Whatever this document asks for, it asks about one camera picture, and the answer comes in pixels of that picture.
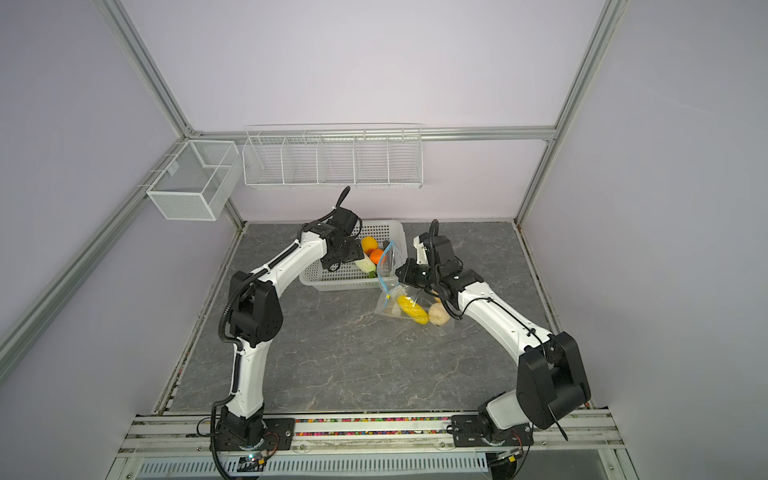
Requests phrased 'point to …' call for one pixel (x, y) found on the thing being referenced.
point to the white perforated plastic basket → (349, 277)
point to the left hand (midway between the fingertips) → (351, 258)
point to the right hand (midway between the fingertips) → (395, 273)
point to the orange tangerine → (375, 255)
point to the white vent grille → (319, 464)
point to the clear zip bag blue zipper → (400, 299)
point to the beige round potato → (438, 314)
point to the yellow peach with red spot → (369, 244)
